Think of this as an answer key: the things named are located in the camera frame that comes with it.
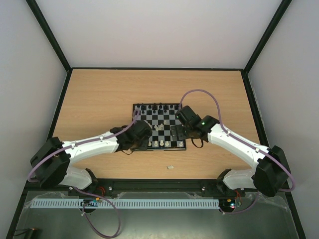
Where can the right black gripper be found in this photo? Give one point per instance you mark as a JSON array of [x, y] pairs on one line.
[[178, 132]]

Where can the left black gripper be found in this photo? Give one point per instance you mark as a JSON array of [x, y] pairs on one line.
[[144, 146]]

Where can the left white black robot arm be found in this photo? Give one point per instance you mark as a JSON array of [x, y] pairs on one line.
[[54, 163]]

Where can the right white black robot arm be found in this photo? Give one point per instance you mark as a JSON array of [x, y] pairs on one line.
[[268, 169]]

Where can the pile of white chess pieces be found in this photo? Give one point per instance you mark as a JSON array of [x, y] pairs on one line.
[[160, 125]]

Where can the folding black white chessboard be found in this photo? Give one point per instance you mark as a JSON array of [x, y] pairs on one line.
[[160, 117]]

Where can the black king at e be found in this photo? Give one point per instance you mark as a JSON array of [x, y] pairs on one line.
[[155, 107]]

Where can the black cylinder on lower shelf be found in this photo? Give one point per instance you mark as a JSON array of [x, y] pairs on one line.
[[31, 233]]

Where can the black aluminium mounting rail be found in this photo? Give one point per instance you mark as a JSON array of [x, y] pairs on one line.
[[218, 188]]

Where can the light blue slotted cable duct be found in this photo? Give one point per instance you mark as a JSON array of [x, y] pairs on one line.
[[126, 204]]

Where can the black enclosure frame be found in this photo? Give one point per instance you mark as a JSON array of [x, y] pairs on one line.
[[36, 11]]

